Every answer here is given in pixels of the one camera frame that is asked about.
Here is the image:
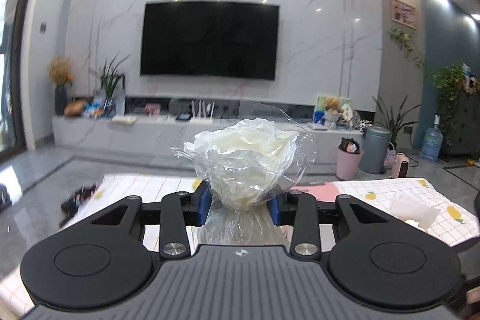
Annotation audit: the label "white wifi router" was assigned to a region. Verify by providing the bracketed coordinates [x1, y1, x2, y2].
[190, 100, 216, 124]

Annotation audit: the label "lemon pattern tablecloth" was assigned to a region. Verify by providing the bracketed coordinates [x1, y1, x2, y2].
[0, 173, 480, 320]

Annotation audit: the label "small pink heater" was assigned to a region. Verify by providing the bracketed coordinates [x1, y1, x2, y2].
[391, 153, 409, 179]

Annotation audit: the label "dried yellow flowers in vase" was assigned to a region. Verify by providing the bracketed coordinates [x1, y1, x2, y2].
[47, 56, 73, 116]

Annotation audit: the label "blue water jug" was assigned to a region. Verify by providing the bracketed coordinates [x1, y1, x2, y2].
[420, 115, 443, 163]

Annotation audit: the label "dark clothes on floor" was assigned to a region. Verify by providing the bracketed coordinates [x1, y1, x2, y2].
[58, 184, 98, 228]

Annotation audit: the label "pink waste bin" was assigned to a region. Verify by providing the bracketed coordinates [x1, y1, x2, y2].
[336, 149, 364, 180]

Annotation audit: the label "hanging green vine plant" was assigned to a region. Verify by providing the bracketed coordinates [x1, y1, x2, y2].
[387, 28, 465, 148]

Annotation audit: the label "framed wall picture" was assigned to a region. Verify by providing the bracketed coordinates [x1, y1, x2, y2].
[391, 0, 418, 30]

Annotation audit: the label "green potted plant on console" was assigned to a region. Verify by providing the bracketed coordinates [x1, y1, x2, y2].
[89, 54, 130, 118]

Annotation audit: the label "dark grey sideboard cabinet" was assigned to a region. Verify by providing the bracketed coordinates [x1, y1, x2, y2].
[445, 93, 480, 156]

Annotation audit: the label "tall floor plant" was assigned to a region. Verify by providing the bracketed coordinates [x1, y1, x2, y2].
[373, 95, 421, 148]

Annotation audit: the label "grey marble tv console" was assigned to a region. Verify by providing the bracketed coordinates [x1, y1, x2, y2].
[52, 101, 363, 166]

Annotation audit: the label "grey round trash can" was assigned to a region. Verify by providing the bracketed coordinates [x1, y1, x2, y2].
[359, 126, 391, 175]

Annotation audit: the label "clear bag with white paper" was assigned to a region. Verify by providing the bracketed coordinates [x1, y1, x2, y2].
[171, 118, 315, 245]

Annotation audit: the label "plush toys pile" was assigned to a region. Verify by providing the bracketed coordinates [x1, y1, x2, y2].
[312, 94, 361, 129]

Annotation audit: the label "black wall television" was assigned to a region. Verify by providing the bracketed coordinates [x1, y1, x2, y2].
[140, 1, 280, 81]

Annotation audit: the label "white foam net sleeve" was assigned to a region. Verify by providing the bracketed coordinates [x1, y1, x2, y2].
[389, 195, 440, 231]

